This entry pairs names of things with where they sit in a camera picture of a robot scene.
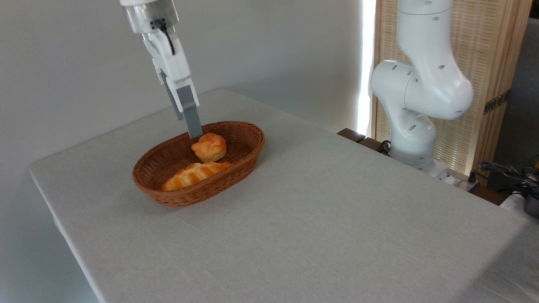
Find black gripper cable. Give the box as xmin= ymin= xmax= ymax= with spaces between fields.
xmin=152 ymin=19 xmax=176 ymax=56

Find wooden slatted folding screen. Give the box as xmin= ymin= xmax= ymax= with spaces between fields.
xmin=372 ymin=0 xmax=534 ymax=186

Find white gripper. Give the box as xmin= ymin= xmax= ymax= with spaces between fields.
xmin=141 ymin=29 xmax=204 ymax=139

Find black cable bundle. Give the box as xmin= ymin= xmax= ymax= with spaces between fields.
xmin=468 ymin=161 xmax=539 ymax=199

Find dark metal screen hinge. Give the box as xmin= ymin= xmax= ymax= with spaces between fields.
xmin=483 ymin=89 xmax=511 ymax=115

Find dark wooden side table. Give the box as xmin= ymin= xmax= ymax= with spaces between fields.
xmin=336 ymin=128 xmax=393 ymax=157

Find round knotted bread roll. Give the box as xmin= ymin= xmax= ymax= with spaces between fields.
xmin=191 ymin=133 xmax=227 ymax=163

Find brown oval wicker basket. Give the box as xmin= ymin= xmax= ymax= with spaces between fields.
xmin=132 ymin=121 xmax=266 ymax=207

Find long braided bread loaf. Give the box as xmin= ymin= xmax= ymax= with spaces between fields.
xmin=160 ymin=161 xmax=232 ymax=192

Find grey tablecloth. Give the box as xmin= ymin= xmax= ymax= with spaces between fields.
xmin=29 ymin=88 xmax=539 ymax=303

